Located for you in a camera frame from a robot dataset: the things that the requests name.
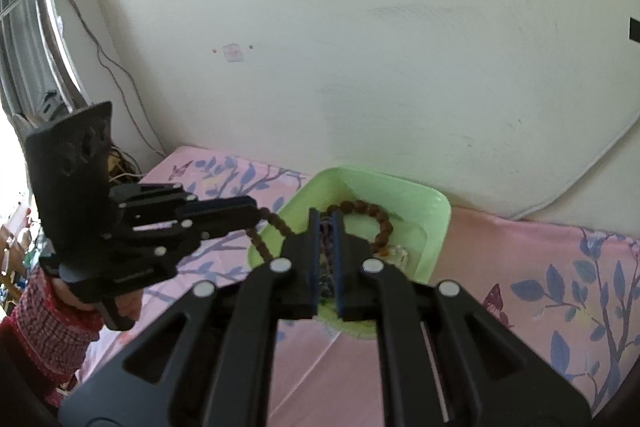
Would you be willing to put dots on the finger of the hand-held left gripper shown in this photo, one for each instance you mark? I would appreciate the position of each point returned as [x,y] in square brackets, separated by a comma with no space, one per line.
[230,219]
[165,197]

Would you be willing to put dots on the person's left hand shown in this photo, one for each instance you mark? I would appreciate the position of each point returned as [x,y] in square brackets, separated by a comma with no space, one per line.
[127,307]

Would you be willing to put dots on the pink tree printed bedsheet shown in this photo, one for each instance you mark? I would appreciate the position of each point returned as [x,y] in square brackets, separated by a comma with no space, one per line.
[525,287]

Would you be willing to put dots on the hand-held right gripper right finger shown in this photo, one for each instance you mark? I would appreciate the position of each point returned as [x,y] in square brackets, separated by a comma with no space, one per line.
[340,257]

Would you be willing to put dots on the black tape piece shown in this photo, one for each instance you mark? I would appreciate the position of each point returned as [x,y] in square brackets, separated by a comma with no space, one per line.
[634,29]

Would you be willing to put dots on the white framed window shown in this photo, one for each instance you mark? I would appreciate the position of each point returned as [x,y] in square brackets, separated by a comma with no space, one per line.
[25,32]

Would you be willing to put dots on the light green plastic box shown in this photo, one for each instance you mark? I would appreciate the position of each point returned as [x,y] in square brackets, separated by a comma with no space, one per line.
[415,212]

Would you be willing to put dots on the pale beaded jewelry piece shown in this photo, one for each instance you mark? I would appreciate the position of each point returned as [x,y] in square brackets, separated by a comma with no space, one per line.
[397,254]

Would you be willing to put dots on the pink wall sticker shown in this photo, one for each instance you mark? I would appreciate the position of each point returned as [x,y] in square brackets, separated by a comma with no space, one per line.
[233,53]

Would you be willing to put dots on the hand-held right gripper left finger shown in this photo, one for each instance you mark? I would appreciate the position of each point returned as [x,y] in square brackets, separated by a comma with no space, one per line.
[313,257]

